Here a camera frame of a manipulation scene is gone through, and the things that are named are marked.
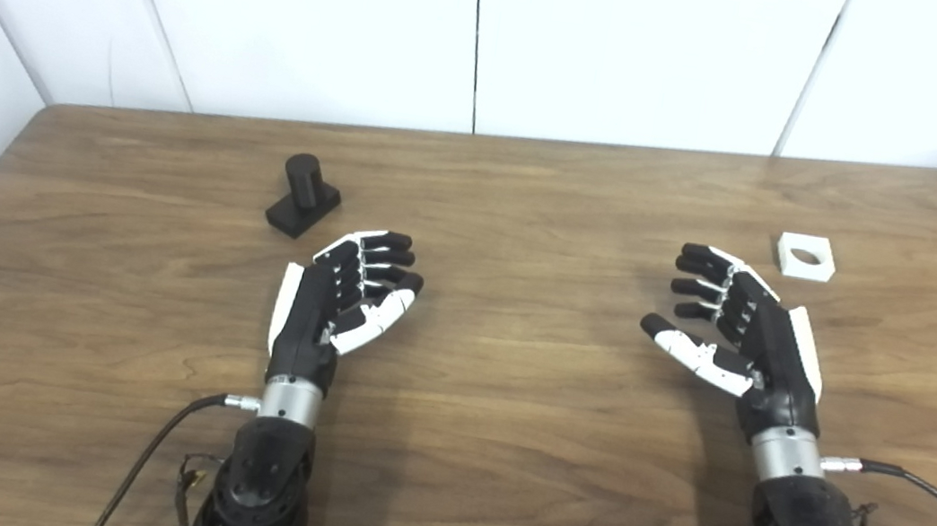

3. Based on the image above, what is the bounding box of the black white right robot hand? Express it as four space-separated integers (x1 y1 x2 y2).
626 237 843 450

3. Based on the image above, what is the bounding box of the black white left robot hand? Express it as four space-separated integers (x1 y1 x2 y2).
263 217 431 401

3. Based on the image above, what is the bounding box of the white square piece with hole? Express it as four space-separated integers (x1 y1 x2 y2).
772 231 840 285

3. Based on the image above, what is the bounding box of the black peg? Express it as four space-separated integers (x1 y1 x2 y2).
262 149 347 244

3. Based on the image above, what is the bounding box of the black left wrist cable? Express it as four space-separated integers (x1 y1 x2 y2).
88 377 263 526

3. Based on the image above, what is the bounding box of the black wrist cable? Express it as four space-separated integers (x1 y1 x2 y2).
812 452 937 526
88 377 263 526

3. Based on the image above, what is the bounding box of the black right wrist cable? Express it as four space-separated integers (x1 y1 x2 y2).
812 452 937 526

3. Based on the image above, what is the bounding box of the thin left arm wire bundle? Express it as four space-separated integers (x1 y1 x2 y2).
170 450 227 526

